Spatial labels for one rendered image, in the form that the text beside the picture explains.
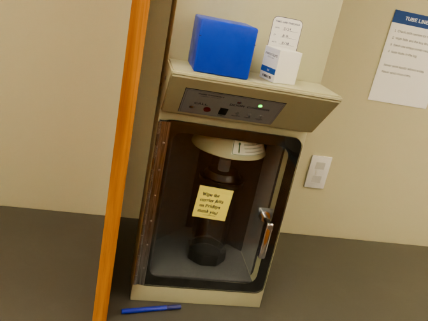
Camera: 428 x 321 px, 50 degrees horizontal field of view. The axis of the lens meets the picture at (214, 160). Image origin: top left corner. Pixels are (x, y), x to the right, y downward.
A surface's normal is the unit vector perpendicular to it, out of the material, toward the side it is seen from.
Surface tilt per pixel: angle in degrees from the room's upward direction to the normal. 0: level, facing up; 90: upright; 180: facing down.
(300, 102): 135
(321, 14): 90
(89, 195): 90
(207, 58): 90
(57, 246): 0
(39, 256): 0
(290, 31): 90
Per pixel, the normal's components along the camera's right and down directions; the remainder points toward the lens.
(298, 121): -0.03, 0.91
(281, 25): 0.15, 0.37
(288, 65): 0.44, 0.39
